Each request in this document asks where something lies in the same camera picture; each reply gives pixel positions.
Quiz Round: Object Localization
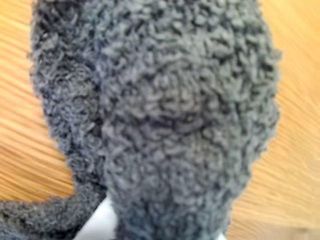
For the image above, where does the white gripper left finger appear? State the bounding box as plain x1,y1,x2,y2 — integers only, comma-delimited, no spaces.
74,196,119,240

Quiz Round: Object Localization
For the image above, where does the dark grey terry cloth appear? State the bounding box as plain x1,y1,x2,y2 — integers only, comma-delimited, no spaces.
0,0,283,240

